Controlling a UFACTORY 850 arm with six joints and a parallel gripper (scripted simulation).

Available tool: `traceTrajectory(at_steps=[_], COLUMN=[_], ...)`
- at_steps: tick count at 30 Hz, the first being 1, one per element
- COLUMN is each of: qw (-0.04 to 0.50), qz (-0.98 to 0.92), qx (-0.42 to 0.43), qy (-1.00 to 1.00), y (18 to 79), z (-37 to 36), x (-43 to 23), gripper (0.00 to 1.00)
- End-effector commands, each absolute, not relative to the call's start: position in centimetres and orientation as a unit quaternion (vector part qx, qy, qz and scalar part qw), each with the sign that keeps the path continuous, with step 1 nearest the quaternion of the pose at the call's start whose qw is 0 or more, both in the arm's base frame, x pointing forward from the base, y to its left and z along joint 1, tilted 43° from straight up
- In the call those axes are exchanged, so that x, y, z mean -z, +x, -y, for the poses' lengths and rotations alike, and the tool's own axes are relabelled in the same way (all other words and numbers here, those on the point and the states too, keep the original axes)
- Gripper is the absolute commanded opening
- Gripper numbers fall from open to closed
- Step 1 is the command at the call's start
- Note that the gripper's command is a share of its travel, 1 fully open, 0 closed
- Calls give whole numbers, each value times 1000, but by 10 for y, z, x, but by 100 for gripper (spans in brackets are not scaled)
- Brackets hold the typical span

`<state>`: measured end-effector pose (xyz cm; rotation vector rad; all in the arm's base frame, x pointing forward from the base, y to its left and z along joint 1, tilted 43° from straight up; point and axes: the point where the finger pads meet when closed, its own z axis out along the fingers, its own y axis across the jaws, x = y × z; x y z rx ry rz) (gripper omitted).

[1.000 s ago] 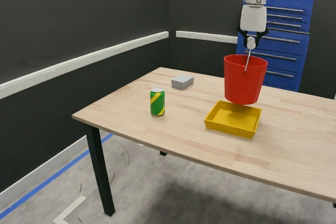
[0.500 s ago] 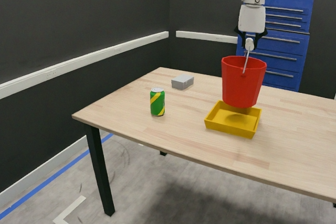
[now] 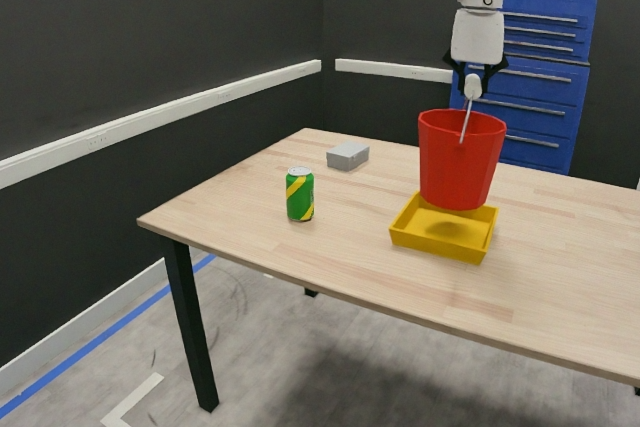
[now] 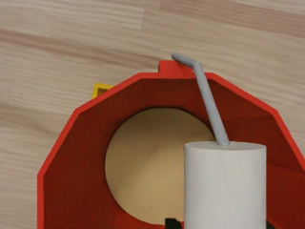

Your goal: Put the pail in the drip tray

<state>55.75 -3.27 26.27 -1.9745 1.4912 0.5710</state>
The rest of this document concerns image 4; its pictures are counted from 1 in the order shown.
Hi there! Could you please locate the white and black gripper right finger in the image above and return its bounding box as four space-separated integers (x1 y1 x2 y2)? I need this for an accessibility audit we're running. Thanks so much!
266 220 276 229

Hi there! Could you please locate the yellow square tray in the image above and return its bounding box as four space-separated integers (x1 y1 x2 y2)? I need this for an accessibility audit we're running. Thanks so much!
91 82 114 99

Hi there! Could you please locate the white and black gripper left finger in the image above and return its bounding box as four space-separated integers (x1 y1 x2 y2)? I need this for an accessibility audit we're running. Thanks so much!
165 218 182 229

